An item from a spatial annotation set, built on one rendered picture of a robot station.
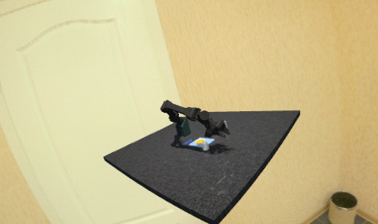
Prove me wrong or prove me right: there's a white paper cup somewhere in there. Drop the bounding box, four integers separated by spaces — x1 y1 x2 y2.
201 142 210 151

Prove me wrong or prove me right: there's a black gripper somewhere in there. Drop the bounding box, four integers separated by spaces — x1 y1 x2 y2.
204 118 230 138

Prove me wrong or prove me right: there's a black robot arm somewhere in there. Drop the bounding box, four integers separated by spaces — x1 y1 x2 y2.
160 100 215 138

